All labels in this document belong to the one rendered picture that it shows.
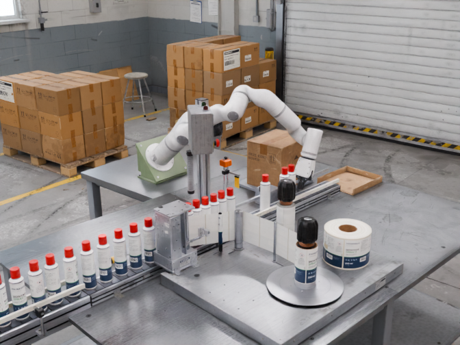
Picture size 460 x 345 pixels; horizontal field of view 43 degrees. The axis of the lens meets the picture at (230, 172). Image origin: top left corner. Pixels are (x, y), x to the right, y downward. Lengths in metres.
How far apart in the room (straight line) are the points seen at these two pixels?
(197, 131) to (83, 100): 3.65
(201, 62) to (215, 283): 4.53
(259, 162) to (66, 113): 3.07
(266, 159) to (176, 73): 3.79
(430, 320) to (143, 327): 1.80
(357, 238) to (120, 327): 1.01
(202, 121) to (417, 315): 1.72
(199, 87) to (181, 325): 4.77
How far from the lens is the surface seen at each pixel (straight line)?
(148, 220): 2.49
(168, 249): 2.45
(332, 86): 7.50
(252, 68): 6.98
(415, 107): 7.05
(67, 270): 2.35
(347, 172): 3.76
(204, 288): 2.38
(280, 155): 3.26
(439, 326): 3.48
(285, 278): 2.42
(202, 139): 2.61
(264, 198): 2.97
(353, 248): 2.50
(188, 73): 6.85
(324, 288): 2.38
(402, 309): 3.57
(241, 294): 2.34
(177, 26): 9.22
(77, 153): 6.21
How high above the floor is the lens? 2.13
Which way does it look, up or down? 21 degrees down
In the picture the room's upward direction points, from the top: straight up
